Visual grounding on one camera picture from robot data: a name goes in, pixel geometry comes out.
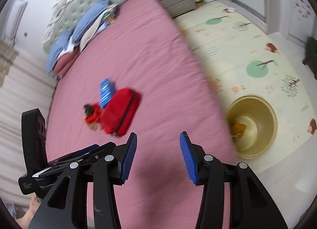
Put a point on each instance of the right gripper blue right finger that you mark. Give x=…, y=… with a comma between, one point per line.
x=190, y=157

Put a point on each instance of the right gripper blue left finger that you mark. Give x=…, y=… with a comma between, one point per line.
x=127, y=157

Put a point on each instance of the red pouch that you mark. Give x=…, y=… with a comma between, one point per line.
x=119, y=112

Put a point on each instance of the red shiny snack wrapper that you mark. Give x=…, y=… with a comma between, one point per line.
x=92, y=116

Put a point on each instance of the blue card box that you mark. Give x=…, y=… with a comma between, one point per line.
x=107, y=90

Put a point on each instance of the gold round trash bin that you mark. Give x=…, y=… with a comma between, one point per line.
x=260, y=118

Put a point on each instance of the left hand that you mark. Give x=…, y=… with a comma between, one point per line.
x=25, y=220

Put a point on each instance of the cartoon tree play mat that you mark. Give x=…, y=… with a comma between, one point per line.
x=240, y=59

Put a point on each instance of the pink bed sheet mattress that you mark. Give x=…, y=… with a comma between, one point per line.
x=144, y=50

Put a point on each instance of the blue pillow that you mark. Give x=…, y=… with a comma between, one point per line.
x=88, y=19
x=64, y=44

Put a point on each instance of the grey drawer nightstand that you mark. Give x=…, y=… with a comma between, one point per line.
x=178, y=7

